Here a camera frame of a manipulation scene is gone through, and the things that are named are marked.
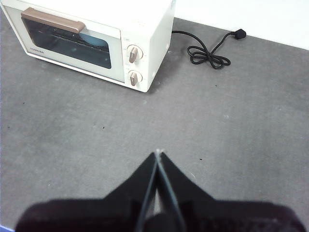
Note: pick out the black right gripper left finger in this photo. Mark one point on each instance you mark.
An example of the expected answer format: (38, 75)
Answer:
(96, 215)

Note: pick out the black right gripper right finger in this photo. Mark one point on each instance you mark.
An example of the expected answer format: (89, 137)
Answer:
(217, 215)

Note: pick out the blue ceramic bowl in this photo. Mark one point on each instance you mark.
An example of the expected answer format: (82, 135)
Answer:
(95, 41)

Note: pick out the beige oven knob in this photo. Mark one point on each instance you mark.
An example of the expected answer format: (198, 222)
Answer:
(134, 54)
(135, 78)

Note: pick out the cream toaster oven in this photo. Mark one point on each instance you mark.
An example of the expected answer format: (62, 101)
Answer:
(152, 36)

